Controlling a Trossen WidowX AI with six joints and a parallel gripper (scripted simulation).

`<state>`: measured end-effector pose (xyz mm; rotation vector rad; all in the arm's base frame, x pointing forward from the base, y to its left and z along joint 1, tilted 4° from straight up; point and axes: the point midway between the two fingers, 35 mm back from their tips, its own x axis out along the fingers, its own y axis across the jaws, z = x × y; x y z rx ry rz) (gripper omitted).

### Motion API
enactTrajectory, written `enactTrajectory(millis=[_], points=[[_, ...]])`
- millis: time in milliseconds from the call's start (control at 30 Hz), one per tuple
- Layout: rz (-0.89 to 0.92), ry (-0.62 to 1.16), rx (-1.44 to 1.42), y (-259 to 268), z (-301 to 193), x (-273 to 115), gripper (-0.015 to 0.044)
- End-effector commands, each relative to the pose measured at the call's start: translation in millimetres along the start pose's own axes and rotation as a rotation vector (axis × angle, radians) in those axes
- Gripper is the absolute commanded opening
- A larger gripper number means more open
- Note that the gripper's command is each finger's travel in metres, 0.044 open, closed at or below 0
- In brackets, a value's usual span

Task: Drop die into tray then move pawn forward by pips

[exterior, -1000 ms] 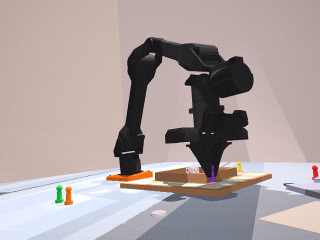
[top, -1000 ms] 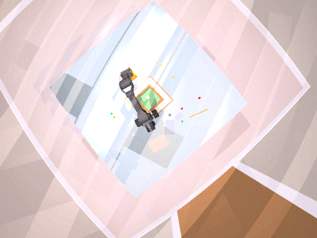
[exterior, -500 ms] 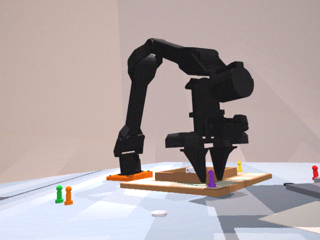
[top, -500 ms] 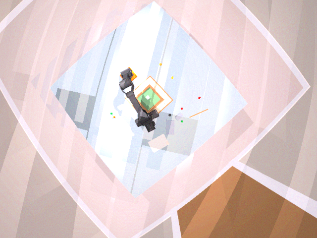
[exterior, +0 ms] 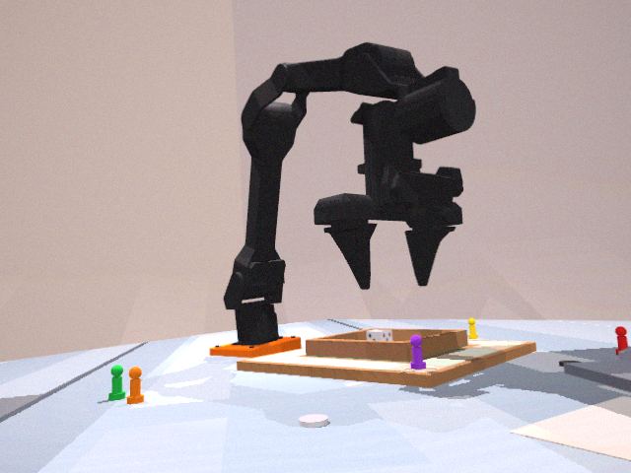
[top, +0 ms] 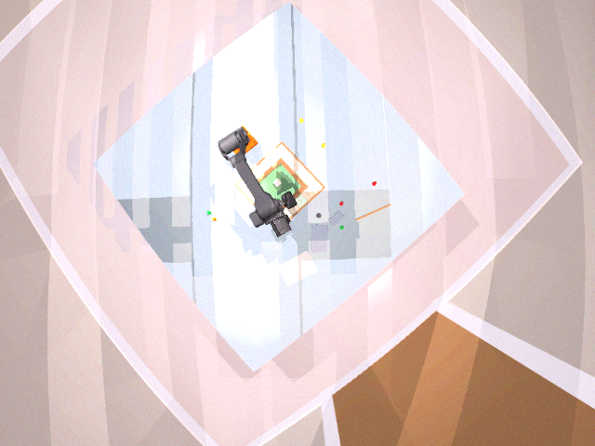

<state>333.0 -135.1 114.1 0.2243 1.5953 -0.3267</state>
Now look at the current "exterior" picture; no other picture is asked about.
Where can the yellow game pawn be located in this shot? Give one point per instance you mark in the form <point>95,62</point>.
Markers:
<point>472,329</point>

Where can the purple game pawn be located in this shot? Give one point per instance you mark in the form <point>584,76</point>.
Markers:
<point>417,363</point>

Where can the white flat round disc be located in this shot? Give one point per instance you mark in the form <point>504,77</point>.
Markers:
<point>313,421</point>

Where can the red game pawn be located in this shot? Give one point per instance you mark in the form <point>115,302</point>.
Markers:
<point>621,338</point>

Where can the green pawn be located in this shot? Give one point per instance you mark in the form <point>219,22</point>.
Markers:
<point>116,384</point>

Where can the white die with black pips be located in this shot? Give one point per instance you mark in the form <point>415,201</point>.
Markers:
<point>379,334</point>

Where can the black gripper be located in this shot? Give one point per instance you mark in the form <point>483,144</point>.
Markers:
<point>348,216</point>

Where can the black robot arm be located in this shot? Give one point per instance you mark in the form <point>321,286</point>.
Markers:
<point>427,109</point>

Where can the orange pawn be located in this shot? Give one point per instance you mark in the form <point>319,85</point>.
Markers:
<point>135,393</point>

